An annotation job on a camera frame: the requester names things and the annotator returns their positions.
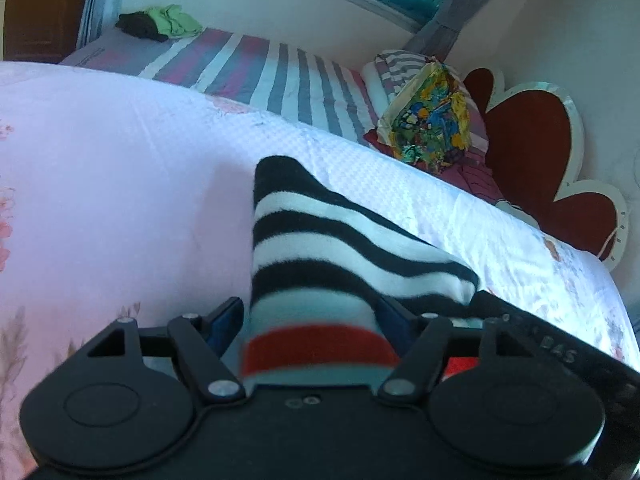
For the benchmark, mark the striped bed sheet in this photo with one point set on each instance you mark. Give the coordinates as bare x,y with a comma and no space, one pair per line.
240,70

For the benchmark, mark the blue-grey curtain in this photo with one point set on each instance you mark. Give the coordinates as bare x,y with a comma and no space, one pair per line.
465,5
100,0

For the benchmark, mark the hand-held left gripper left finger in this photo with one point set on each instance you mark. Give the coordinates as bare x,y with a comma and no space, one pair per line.
225,327

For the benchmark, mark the red flower-shaped headboard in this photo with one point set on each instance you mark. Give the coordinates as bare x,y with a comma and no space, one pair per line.
535,160

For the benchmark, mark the brown wooden door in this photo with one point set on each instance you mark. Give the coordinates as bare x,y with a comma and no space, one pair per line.
35,10

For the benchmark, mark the colourful patterned pillow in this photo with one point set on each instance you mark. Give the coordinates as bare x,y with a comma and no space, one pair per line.
430,120

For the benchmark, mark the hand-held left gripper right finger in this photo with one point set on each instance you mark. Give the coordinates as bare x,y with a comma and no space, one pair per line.
397,325

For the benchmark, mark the green cloth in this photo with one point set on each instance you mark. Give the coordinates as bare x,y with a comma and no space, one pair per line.
175,20

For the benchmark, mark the pink floral bed sheet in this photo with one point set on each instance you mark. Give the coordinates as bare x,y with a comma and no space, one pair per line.
125,160

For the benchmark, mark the striped sock with black cuff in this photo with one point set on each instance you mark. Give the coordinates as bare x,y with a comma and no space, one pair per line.
325,270

